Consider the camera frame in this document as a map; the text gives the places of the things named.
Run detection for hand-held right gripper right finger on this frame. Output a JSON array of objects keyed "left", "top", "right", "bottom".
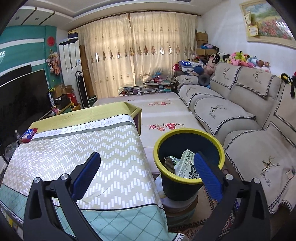
[{"left": 194, "top": 152, "right": 271, "bottom": 241}]

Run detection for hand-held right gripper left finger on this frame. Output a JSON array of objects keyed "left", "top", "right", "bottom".
[{"left": 23, "top": 151, "right": 101, "bottom": 241}]

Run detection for green milk carton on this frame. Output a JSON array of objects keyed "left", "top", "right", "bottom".
[{"left": 174, "top": 149, "right": 200, "bottom": 179}]

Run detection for dark blue bin yellow rim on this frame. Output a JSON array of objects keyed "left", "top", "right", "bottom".
[{"left": 153, "top": 128, "right": 225, "bottom": 202}]

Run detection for metal can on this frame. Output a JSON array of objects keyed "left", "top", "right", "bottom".
[{"left": 164, "top": 156, "right": 181, "bottom": 173}]

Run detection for patterned green chevron tablecloth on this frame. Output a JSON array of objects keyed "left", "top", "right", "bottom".
[{"left": 0, "top": 101, "right": 185, "bottom": 241}]

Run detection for round stool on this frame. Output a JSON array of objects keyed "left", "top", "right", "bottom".
[{"left": 156, "top": 175, "right": 199, "bottom": 226}]

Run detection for beige sofa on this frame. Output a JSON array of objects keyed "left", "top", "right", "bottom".
[{"left": 174, "top": 62, "right": 296, "bottom": 215}]

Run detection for red blue snack packet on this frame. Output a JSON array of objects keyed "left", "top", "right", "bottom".
[{"left": 20, "top": 128, "right": 38, "bottom": 142}]

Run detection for glass ashtray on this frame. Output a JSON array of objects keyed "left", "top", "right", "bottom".
[{"left": 5, "top": 142, "right": 19, "bottom": 154}]

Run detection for floral bed sheet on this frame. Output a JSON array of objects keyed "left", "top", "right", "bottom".
[{"left": 92, "top": 92, "right": 208, "bottom": 173}]

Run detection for black white tower fan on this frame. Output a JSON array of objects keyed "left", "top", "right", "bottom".
[{"left": 75, "top": 71, "right": 89, "bottom": 109}]

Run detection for open cardboard box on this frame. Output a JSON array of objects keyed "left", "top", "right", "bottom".
[{"left": 54, "top": 85, "right": 75, "bottom": 98}]

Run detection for black television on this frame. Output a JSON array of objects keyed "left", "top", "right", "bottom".
[{"left": 0, "top": 64, "right": 50, "bottom": 149}]

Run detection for glass coffee table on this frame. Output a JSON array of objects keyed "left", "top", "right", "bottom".
[{"left": 118, "top": 85, "right": 177, "bottom": 96}]

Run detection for white floor air conditioner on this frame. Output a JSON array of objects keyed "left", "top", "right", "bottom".
[{"left": 58, "top": 38, "right": 84, "bottom": 93}]

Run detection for pile of plush toys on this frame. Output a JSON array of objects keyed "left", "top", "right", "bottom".
[{"left": 203, "top": 50, "right": 271, "bottom": 75}]

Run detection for black yellow plush toy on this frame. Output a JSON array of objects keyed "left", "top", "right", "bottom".
[{"left": 280, "top": 72, "right": 296, "bottom": 98}]

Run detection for beige curtains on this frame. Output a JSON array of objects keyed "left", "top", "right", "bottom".
[{"left": 77, "top": 10, "right": 198, "bottom": 99}]

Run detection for stack of cardboard boxes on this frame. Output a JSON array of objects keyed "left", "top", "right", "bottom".
[{"left": 196, "top": 32, "right": 219, "bottom": 57}]

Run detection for framed flower painting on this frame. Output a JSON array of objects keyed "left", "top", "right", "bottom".
[{"left": 239, "top": 0, "right": 296, "bottom": 50}]

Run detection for artificial flower wall decoration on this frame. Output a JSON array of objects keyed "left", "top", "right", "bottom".
[{"left": 46, "top": 51, "right": 61, "bottom": 76}]

